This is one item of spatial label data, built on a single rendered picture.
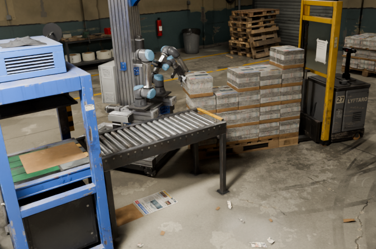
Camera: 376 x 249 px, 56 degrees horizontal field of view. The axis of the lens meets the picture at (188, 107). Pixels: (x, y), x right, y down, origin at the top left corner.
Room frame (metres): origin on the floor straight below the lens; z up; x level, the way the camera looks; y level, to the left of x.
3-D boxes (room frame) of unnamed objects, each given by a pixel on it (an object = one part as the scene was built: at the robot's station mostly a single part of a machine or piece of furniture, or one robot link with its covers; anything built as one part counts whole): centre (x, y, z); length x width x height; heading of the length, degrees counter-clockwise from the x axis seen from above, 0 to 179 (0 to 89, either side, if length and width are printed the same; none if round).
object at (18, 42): (2.48, 1.14, 1.78); 0.32 x 0.28 x 0.05; 33
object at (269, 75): (4.40, -1.00, 0.95); 0.38 x 0.29 x 0.23; 15
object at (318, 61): (4.58, -1.73, 1.27); 0.57 x 0.01 x 0.65; 14
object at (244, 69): (4.33, -0.71, 1.06); 0.37 x 0.29 x 0.01; 15
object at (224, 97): (4.30, -0.58, 0.42); 1.17 x 0.39 x 0.83; 104
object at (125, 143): (2.94, 0.61, 0.77); 0.47 x 0.05 x 0.05; 33
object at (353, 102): (4.67, -2.07, 0.40); 0.69 x 0.55 x 0.80; 14
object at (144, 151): (2.91, 0.20, 0.74); 1.34 x 0.05 x 0.12; 123
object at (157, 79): (4.28, 0.35, 0.98); 0.13 x 0.12 x 0.14; 43
